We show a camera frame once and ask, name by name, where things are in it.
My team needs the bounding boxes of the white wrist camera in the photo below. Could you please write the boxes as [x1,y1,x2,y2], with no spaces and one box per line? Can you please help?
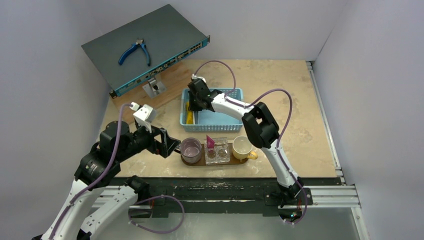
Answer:
[191,73,206,83]
[133,104,157,133]

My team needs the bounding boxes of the metal stand bracket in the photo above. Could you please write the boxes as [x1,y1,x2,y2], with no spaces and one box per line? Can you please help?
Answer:
[142,74,167,98]

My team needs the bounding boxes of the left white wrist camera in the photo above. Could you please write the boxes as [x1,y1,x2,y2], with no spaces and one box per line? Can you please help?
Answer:
[133,104,157,133]

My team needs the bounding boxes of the yellow mug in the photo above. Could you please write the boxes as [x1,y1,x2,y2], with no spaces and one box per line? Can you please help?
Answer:
[232,136,258,160]

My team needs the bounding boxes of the light blue plastic basket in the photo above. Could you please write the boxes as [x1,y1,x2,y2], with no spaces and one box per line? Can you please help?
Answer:
[179,88,243,132]

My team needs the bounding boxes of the purple translucent cup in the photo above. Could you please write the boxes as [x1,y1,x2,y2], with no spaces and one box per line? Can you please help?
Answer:
[177,137,202,164]

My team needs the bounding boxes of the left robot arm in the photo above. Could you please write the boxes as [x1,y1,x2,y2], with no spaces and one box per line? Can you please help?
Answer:
[35,121,181,240]

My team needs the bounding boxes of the yellow toothpaste tube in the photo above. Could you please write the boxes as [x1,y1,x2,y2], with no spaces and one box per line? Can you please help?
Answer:
[185,102,195,125]

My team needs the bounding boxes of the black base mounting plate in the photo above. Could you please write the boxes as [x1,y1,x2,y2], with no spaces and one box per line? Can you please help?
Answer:
[129,177,342,219]

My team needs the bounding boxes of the clear glass toothbrush holder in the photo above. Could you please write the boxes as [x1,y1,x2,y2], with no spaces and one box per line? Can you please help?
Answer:
[204,137,231,166]

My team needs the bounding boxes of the blue handled pliers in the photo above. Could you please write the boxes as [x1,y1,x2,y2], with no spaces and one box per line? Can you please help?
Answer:
[118,38,152,67]

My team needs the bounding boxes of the wooden base board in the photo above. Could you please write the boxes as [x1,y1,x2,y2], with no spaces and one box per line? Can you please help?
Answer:
[103,59,201,121]

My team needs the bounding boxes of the dark wooden oval tray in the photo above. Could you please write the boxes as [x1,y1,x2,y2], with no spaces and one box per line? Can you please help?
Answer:
[180,143,249,167]

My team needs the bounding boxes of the lower purple base cable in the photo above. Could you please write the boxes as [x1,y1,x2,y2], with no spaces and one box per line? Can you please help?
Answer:
[127,194,185,235]

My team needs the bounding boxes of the grey network switch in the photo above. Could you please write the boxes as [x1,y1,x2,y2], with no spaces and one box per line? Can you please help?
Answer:
[81,4,210,99]

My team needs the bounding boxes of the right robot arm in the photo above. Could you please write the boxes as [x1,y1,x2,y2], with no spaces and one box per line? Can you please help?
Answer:
[188,76,311,206]

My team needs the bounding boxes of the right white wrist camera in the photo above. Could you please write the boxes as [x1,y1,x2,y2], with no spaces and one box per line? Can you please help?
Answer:
[191,73,206,83]

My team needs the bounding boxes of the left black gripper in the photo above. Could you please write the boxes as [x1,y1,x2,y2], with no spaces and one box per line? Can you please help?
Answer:
[117,119,180,161]

